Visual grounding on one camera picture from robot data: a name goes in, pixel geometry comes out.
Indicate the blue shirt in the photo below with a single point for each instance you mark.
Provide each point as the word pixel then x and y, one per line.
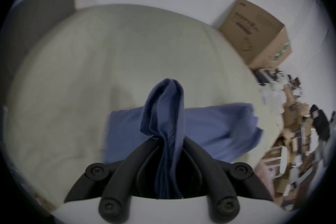
pixel 210 128

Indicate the bed with beige sheet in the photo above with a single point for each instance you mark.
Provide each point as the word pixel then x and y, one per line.
pixel 110 60

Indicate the brown cardboard carton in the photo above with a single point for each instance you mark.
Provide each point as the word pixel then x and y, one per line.
pixel 258 34

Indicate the pile of cardboard clutter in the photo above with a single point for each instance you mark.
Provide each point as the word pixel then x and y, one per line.
pixel 291 139

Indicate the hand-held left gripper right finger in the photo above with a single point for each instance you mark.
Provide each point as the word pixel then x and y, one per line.
pixel 212 178

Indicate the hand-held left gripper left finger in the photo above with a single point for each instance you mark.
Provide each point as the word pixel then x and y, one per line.
pixel 123 178

